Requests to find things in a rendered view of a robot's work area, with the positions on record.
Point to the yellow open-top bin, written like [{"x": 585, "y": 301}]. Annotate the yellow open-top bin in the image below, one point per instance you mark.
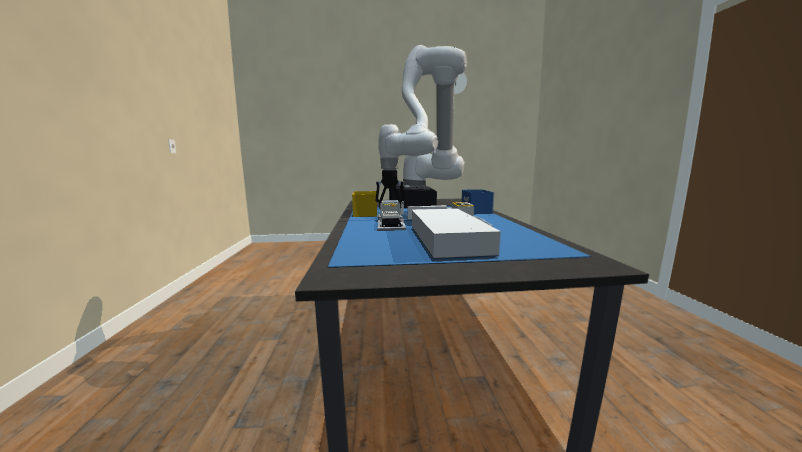
[{"x": 364, "y": 204}]

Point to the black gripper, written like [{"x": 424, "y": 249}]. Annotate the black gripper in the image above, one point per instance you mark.
[{"x": 389, "y": 180}]

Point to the blue flat mat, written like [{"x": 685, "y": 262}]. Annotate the blue flat mat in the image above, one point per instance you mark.
[{"x": 361, "y": 244}]

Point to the dark blue open bin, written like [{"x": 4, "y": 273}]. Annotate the dark blue open bin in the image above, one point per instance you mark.
[{"x": 483, "y": 202}]

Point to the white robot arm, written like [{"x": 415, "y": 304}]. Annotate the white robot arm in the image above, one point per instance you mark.
[{"x": 444, "y": 63}]

